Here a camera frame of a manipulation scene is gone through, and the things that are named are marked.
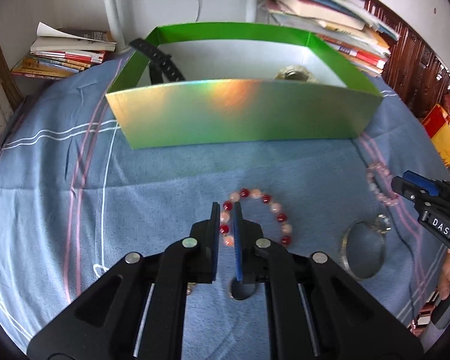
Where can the right hand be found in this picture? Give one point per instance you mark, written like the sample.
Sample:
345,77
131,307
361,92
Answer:
443,285

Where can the black wrist watch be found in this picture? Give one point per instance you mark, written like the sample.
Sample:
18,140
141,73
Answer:
160,65

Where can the red wooden headboard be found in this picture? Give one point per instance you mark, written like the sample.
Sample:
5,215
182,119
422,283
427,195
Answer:
413,70

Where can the blue striped bed sheet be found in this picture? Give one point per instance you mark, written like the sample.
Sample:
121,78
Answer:
75,198

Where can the red yellow shopping bag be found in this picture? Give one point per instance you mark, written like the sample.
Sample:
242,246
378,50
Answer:
437,127

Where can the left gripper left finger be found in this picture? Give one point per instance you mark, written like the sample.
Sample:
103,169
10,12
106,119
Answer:
136,309

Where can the large book stack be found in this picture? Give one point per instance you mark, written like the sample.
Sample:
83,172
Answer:
354,32

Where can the small book stack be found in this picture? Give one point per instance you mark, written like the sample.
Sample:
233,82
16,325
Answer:
57,54

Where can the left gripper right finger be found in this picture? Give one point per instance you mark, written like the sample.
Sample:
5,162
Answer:
315,310

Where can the green holographic open box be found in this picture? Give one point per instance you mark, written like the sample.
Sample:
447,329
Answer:
230,93

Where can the cream white sport watch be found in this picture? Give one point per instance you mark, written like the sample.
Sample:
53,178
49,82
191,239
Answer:
297,73

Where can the silver bangle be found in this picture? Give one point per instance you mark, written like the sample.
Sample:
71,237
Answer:
362,251

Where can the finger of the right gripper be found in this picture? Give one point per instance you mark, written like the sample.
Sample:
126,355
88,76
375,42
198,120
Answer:
409,191
427,185

